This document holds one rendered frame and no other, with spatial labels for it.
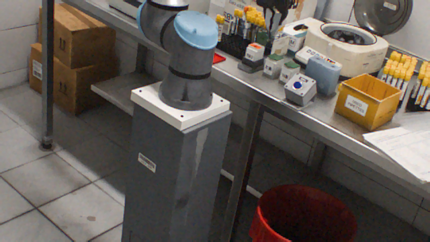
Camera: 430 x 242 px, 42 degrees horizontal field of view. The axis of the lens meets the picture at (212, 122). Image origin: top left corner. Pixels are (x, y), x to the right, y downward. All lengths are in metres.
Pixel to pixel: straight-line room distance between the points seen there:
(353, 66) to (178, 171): 0.73
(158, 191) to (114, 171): 1.16
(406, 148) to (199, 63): 0.61
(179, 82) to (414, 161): 0.65
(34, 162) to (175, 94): 1.44
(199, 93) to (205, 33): 0.17
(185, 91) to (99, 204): 1.18
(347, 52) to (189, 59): 0.64
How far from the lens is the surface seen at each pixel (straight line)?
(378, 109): 1.64
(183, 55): 1.44
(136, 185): 1.68
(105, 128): 3.07
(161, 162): 1.56
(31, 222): 2.47
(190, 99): 1.48
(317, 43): 1.96
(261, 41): 1.86
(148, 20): 1.55
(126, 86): 2.94
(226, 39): 2.00
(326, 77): 1.76
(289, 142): 2.60
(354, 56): 1.90
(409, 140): 1.66
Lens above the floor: 1.63
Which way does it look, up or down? 30 degrees down
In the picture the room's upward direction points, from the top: 10 degrees clockwise
